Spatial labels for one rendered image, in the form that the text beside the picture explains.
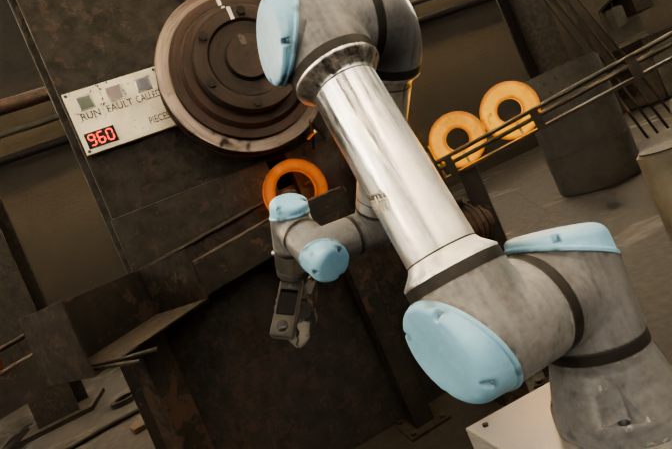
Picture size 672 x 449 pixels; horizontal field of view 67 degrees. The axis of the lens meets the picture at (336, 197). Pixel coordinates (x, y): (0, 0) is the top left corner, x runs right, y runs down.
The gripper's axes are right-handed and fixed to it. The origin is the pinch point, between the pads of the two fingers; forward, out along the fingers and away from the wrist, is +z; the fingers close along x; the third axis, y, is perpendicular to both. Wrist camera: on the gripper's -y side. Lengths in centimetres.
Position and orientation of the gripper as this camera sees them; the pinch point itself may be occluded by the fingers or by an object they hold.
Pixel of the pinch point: (297, 345)
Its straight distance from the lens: 115.2
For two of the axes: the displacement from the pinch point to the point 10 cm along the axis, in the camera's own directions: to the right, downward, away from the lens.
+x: -9.9, -0.5, 1.5
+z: 0.3, 8.7, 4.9
